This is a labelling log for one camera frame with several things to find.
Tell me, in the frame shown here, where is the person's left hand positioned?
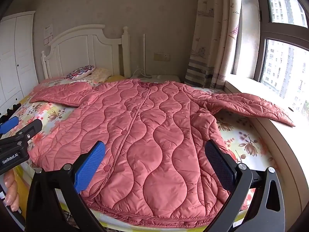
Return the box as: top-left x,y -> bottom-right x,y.
4,169 -> 19,212

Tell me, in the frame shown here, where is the beige wall socket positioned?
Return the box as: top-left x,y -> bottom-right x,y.
154,52 -> 170,62

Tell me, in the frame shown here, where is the yellow cloth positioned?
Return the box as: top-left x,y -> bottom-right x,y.
105,75 -> 126,83

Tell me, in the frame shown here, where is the embroidered decorative pillow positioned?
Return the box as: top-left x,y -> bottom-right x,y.
65,66 -> 95,80

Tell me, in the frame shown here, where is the wall switch panel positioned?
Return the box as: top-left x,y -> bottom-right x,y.
43,24 -> 53,45

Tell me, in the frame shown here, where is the floral bed sheet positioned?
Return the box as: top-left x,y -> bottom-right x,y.
3,78 -> 277,231

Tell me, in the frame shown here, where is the dark framed window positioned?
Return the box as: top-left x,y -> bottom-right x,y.
232,0 -> 308,119

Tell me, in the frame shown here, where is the white wardrobe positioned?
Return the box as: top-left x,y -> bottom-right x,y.
0,11 -> 38,116

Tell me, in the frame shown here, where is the white charger cable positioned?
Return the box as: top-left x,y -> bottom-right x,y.
131,66 -> 151,79

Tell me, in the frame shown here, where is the patterned cream curtain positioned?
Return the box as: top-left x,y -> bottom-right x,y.
184,0 -> 242,89

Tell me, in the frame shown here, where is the white wooden headboard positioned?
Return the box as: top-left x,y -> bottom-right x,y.
41,24 -> 132,79

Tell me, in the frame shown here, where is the white bedside table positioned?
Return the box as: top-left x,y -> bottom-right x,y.
131,74 -> 181,83

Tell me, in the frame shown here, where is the beige patterned pillow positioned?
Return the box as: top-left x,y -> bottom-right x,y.
86,68 -> 112,83

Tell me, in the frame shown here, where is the pink quilted jacket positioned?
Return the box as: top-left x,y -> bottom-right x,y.
30,79 -> 293,228

